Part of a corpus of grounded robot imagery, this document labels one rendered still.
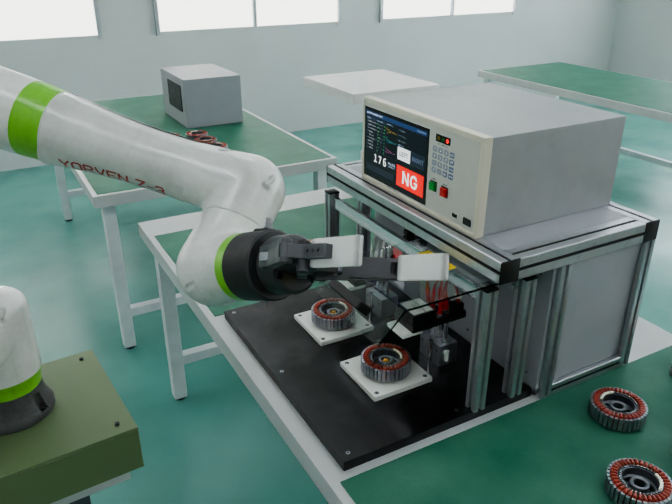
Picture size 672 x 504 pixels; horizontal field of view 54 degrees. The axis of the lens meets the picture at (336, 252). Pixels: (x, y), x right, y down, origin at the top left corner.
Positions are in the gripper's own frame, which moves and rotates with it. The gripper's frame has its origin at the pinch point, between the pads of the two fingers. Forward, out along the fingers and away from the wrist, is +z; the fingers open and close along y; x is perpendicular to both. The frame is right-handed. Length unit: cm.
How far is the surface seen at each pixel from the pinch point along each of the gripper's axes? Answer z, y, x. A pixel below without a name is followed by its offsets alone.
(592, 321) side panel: -21, 88, 2
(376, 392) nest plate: -51, 53, 20
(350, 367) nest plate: -61, 54, 16
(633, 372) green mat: -19, 104, 13
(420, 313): -46, 60, 3
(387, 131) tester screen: -54, 55, -38
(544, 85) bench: -186, 356, -175
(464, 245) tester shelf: -31, 54, -10
